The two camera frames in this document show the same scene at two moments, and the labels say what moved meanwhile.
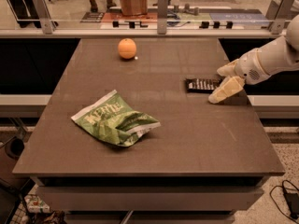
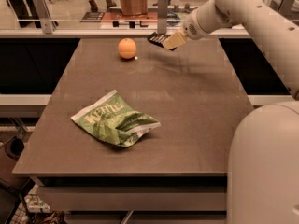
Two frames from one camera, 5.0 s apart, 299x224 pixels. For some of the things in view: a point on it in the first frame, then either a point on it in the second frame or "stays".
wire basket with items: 35,209 stays
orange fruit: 127,48 stays
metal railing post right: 282,12 stays
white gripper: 249,67 → 193,28
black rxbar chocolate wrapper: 202,85 → 159,39
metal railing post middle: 162,11 stays
